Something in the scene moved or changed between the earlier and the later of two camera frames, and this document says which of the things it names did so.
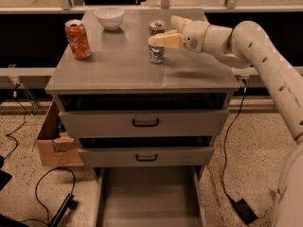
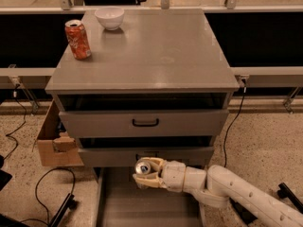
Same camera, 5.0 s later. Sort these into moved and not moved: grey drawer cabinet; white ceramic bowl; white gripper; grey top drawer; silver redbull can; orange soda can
Moved: white gripper; silver redbull can
Not moved: grey drawer cabinet; orange soda can; grey top drawer; white ceramic bowl
